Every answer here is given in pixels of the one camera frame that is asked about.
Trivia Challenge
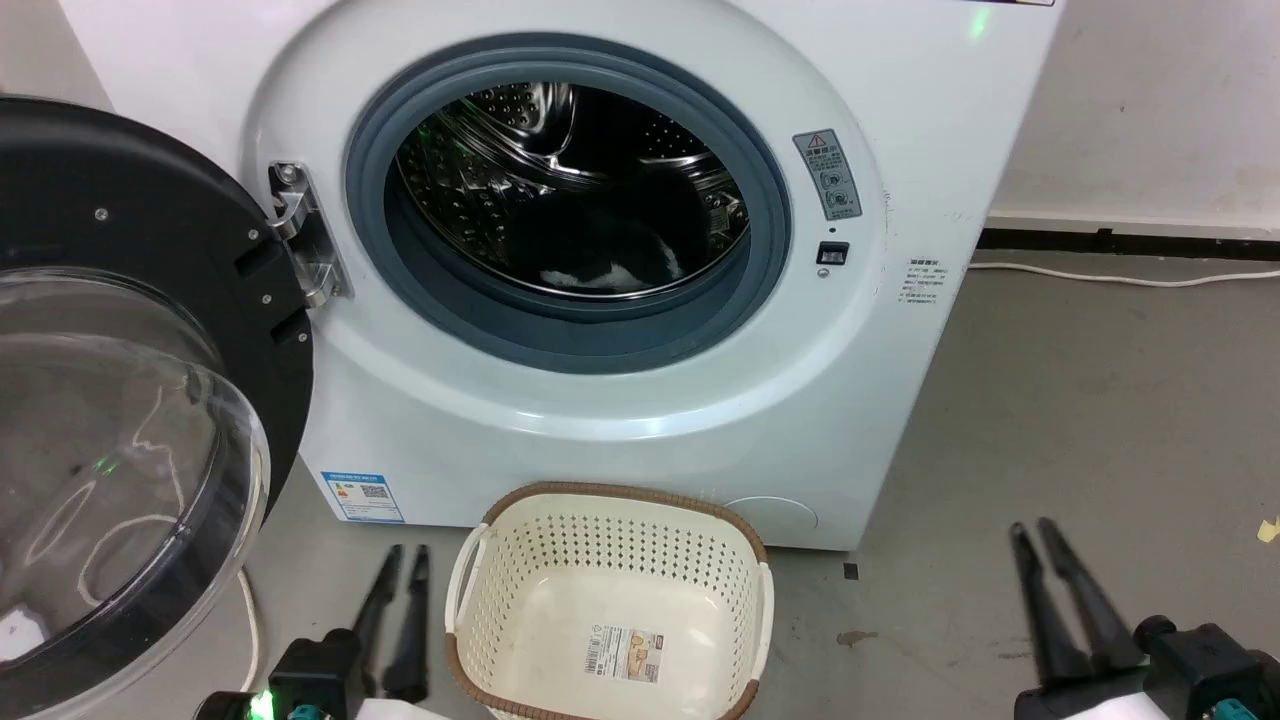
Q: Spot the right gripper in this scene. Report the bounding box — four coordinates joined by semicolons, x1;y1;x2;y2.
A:
1009;517;1280;720

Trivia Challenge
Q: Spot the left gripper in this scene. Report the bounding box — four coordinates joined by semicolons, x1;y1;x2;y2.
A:
195;544;453;720

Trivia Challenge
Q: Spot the cream perforated laundry basket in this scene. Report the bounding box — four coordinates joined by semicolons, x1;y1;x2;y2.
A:
443;481;777;720

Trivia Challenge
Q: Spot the printed basket product label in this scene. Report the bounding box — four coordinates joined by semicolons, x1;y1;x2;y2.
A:
584;621;667;685

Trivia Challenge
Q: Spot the white front-load washing machine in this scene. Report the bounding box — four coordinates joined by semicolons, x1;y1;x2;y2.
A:
55;0;1067;553

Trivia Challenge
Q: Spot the black and white plush laundry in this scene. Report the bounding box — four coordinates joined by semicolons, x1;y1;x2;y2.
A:
508;204;688;292

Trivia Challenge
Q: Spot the blue energy label sticker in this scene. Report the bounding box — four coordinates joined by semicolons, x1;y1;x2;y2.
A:
319;469;407;525

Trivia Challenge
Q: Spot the round white filter cover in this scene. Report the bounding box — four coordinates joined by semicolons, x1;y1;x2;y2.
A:
721;494;820;550

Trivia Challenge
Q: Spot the small printed text label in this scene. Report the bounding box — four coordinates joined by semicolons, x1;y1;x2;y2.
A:
894;257;952;307

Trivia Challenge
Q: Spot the black baseboard strip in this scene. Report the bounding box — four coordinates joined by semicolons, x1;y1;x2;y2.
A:
974;227;1280;264

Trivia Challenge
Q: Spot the chrome door hinge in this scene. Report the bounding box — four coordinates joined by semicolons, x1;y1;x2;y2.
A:
267;160;354;310

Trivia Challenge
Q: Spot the stainless steel washer drum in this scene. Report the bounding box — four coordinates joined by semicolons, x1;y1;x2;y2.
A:
394;82;752;302

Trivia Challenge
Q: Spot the grey rubber door gasket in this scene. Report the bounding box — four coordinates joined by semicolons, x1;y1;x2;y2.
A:
344;45;794;377

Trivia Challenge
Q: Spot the black round glass washer door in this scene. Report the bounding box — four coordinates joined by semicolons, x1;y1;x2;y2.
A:
0;95;317;720

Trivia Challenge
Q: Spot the grey warning sticker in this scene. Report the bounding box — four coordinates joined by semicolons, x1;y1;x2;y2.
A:
792;128;864;224

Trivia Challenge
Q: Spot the short white floor cable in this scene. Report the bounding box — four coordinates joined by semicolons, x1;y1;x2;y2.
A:
234;564;264;697

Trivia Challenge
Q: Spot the long white floor cable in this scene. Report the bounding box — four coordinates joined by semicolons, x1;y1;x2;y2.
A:
967;259;1280;290

